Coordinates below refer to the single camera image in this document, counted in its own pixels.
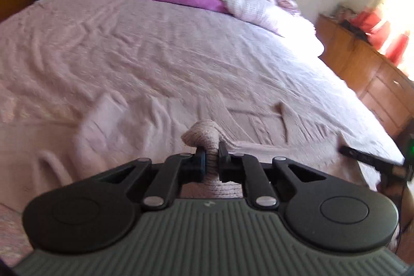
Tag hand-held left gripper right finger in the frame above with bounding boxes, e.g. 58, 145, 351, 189
218, 142, 328, 209

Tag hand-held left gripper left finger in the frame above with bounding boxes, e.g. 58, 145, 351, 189
93, 146, 208, 212

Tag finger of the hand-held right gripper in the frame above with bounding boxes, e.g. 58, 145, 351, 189
338, 145, 407, 179

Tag pink knitted sweater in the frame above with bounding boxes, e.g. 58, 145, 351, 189
73, 92, 381, 199

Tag brown wooden dresser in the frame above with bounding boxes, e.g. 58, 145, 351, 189
315, 13, 414, 139

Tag red bags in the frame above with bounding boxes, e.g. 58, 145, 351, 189
354, 8, 412, 65

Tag light pink textured bedspread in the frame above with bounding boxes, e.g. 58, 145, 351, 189
0, 0, 405, 265

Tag pink checkered pillow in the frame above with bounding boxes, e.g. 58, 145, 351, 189
203, 0, 325, 57

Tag pink floral bed sheet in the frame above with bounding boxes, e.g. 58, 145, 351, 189
0, 202, 34, 267

